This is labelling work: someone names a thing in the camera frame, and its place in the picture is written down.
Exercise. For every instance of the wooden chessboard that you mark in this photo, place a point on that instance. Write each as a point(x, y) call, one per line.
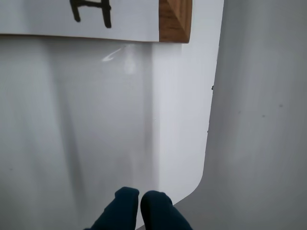
point(175, 21)

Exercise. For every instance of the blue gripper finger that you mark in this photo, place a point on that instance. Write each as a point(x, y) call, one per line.
point(120, 210)
point(158, 213)

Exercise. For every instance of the white paper strip with letters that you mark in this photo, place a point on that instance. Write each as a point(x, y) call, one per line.
point(36, 16)

